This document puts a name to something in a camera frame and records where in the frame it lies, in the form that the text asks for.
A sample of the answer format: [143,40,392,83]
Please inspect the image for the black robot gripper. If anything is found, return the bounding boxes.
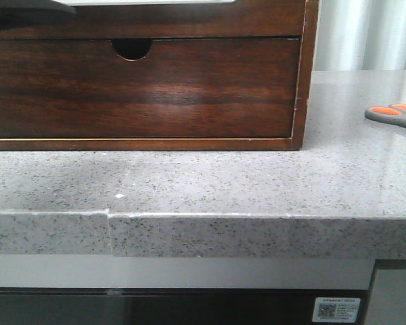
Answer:
[0,0,76,24]

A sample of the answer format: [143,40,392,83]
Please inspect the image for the grey orange scissors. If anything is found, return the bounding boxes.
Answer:
[364,104,406,128]

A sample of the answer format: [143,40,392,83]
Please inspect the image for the dark wooden drawer cabinet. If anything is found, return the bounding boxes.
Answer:
[0,1,319,150]

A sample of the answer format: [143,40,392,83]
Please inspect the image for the white tray on cabinet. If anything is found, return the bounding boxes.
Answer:
[58,0,235,6]

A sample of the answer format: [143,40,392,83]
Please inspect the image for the black glass appliance front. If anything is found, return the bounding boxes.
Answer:
[0,287,368,324]

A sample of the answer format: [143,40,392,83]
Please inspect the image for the white curtain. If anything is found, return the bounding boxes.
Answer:
[314,0,406,71]

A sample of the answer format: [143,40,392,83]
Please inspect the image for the white QR code sticker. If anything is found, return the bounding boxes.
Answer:
[312,297,361,324]

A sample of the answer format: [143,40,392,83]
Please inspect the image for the grey cabinet door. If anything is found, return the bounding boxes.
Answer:
[365,269,406,324]

